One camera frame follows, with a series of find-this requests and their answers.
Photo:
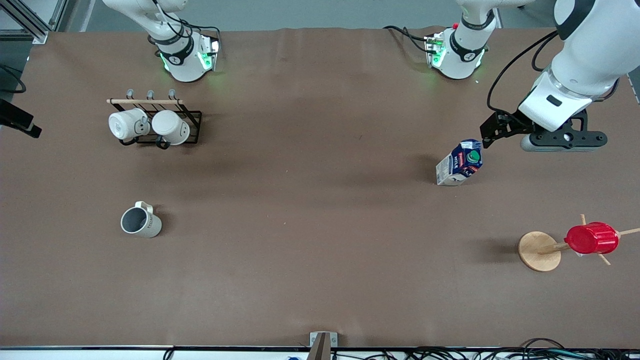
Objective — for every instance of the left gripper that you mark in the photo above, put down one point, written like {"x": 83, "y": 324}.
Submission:
{"x": 511, "y": 123}

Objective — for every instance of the beige ribbed mug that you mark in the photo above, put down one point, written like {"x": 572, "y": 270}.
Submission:
{"x": 141, "y": 222}

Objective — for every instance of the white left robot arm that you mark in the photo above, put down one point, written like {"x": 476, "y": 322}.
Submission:
{"x": 595, "y": 45}

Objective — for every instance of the blue white milk carton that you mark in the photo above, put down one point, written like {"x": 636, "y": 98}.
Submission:
{"x": 460, "y": 165}

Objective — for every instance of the red plastic cup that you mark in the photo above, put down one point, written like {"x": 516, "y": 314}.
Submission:
{"x": 592, "y": 238}

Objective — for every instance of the wooden mug tree stand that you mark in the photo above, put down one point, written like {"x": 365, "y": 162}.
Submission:
{"x": 539, "y": 251}

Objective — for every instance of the plain white mug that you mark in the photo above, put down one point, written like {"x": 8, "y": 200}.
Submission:
{"x": 171, "y": 126}

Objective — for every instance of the white mug with face print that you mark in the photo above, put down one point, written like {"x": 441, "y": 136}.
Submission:
{"x": 125, "y": 124}

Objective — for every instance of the black clamp device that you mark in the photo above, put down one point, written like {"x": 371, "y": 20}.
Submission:
{"x": 15, "y": 119}

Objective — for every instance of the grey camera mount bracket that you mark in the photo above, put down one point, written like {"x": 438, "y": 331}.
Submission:
{"x": 322, "y": 345}

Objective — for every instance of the aluminium frame profile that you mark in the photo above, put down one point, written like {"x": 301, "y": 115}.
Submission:
{"x": 30, "y": 22}

